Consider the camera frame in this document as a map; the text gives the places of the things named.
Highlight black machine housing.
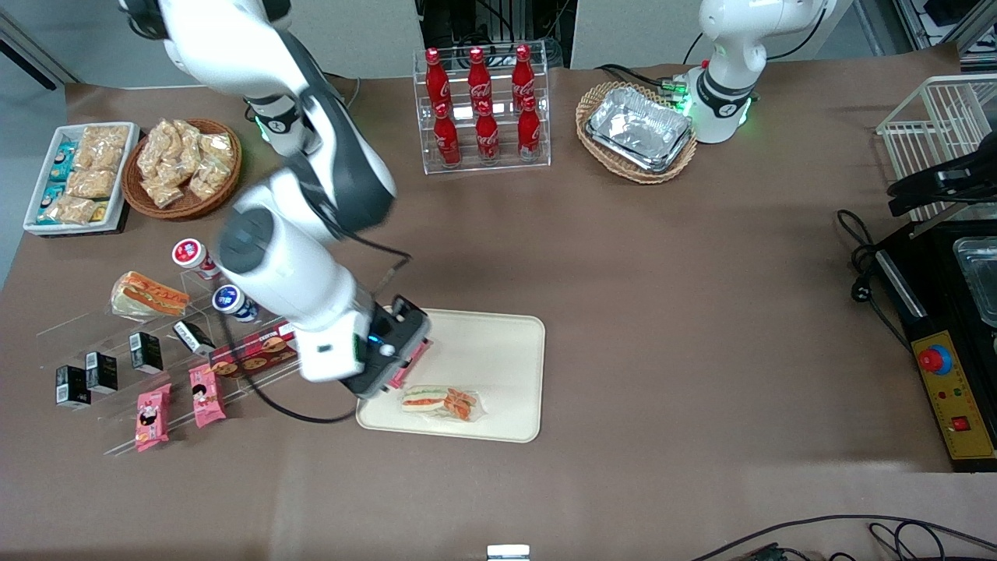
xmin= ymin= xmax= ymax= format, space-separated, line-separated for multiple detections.
xmin=876 ymin=221 xmax=997 ymax=473

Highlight grey metal frame equipment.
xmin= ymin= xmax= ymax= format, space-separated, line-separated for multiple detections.
xmin=892 ymin=0 xmax=997 ymax=75

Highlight yellow control panel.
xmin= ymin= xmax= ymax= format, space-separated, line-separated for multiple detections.
xmin=911 ymin=330 xmax=997 ymax=462

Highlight red cola bottle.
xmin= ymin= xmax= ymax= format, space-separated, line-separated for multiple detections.
xmin=467 ymin=47 xmax=492 ymax=108
xmin=511 ymin=44 xmax=537 ymax=106
xmin=425 ymin=48 xmax=452 ymax=110
xmin=517 ymin=97 xmax=542 ymax=162
xmin=433 ymin=103 xmax=462 ymax=168
xmin=474 ymin=101 xmax=501 ymax=165

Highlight triangle sandwich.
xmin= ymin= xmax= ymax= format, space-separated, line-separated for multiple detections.
xmin=110 ymin=271 xmax=192 ymax=322
xmin=400 ymin=385 xmax=485 ymax=423

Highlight red cookie box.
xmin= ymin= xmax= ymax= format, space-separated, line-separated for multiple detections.
xmin=209 ymin=331 xmax=301 ymax=380

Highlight looped black floor cable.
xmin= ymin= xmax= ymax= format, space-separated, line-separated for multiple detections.
xmin=868 ymin=520 xmax=947 ymax=561

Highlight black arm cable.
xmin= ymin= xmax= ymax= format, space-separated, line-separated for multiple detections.
xmin=222 ymin=226 xmax=414 ymax=425

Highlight grey base cable bundle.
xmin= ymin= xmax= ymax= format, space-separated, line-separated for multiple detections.
xmin=323 ymin=72 xmax=363 ymax=110

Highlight clear acrylic bottle rack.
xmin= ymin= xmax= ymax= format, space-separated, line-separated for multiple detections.
xmin=413 ymin=43 xmax=551 ymax=175

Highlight white rectangular snack tray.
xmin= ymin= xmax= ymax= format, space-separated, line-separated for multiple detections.
xmin=23 ymin=122 xmax=141 ymax=236

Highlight small black carton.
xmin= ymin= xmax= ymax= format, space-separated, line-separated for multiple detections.
xmin=172 ymin=320 xmax=217 ymax=358
xmin=86 ymin=351 xmax=119 ymax=395
xmin=129 ymin=332 xmax=164 ymax=375
xmin=55 ymin=365 xmax=92 ymax=411

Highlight black equipment rack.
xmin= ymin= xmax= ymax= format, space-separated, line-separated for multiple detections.
xmin=417 ymin=0 xmax=577 ymax=69

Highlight black base cable bundle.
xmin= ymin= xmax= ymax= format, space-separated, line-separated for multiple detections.
xmin=596 ymin=64 xmax=690 ymax=98

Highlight brown wicker snack basket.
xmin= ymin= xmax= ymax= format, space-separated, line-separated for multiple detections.
xmin=121 ymin=118 xmax=242 ymax=221

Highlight long black floor cable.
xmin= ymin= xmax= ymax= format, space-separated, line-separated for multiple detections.
xmin=689 ymin=514 xmax=997 ymax=561

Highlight black power cable with plug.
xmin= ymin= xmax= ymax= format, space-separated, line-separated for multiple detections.
xmin=837 ymin=209 xmax=912 ymax=351

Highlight steel pan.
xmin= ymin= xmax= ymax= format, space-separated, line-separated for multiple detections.
xmin=953 ymin=237 xmax=997 ymax=328

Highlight light wicker foil basket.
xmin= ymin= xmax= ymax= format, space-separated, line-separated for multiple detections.
xmin=576 ymin=81 xmax=699 ymax=185

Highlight aluminium foil tray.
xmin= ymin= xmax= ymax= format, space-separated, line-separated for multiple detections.
xmin=586 ymin=86 xmax=694 ymax=168
xmin=592 ymin=132 xmax=695 ymax=174

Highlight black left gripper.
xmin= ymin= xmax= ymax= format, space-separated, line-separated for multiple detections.
xmin=888 ymin=152 xmax=997 ymax=217

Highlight clear bag fried snacks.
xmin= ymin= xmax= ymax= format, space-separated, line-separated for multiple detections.
xmin=65 ymin=168 xmax=118 ymax=200
xmin=187 ymin=164 xmax=231 ymax=202
xmin=78 ymin=125 xmax=130 ymax=172
xmin=171 ymin=119 xmax=205 ymax=168
xmin=43 ymin=195 xmax=99 ymax=226
xmin=140 ymin=173 xmax=188 ymax=209
xmin=199 ymin=132 xmax=234 ymax=176
xmin=139 ymin=121 xmax=176 ymax=176

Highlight pink snack packet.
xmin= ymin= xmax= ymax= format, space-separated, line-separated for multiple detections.
xmin=135 ymin=384 xmax=172 ymax=453
xmin=387 ymin=339 xmax=432 ymax=390
xmin=188 ymin=364 xmax=227 ymax=429

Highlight beige plastic tray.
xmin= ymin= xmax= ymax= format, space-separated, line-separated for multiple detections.
xmin=356 ymin=305 xmax=546 ymax=443

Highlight blue lid yogurt cup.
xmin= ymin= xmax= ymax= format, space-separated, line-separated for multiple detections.
xmin=212 ymin=285 xmax=260 ymax=323

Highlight red lid yogurt cup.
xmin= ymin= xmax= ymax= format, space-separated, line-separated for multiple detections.
xmin=171 ymin=238 xmax=223 ymax=281

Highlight white wire basket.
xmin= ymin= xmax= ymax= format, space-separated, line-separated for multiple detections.
xmin=876 ymin=74 xmax=997 ymax=227

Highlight red emergency stop button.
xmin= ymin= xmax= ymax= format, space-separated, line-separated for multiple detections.
xmin=918 ymin=343 xmax=954 ymax=375

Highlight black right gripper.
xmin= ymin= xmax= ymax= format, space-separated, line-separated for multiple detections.
xmin=343 ymin=296 xmax=432 ymax=398

